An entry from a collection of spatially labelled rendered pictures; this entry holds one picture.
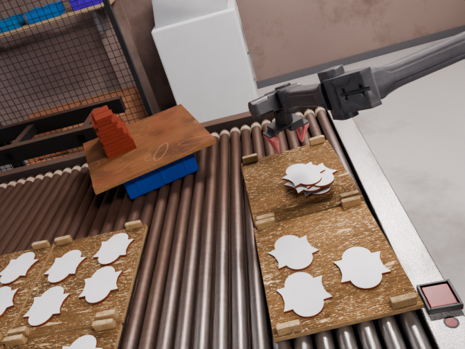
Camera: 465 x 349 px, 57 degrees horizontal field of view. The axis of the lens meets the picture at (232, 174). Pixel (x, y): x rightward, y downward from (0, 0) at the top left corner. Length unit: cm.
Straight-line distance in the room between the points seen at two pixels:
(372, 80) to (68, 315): 103
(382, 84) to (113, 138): 123
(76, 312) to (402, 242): 94
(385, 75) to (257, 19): 388
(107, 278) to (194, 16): 283
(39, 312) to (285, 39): 392
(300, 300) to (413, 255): 33
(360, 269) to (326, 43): 393
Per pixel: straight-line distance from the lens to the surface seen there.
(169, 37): 389
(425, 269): 120
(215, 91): 401
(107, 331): 127
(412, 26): 518
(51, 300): 146
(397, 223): 133
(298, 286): 115
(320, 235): 128
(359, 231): 128
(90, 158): 194
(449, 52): 95
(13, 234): 198
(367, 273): 115
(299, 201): 142
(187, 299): 125
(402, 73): 90
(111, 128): 183
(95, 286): 140
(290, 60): 487
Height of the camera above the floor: 179
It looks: 31 degrees down
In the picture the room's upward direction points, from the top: 17 degrees counter-clockwise
